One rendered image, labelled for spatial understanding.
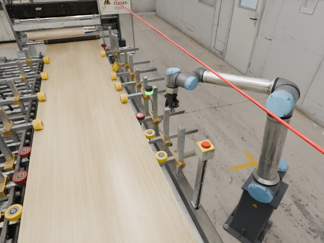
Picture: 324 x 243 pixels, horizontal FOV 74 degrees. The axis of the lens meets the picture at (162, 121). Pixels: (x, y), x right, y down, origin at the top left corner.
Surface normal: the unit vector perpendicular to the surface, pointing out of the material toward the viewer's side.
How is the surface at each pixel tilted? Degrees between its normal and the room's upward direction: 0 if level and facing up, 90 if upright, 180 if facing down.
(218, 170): 0
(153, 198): 0
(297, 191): 0
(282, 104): 83
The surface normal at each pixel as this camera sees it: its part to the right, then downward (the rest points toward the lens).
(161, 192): 0.00, -0.80
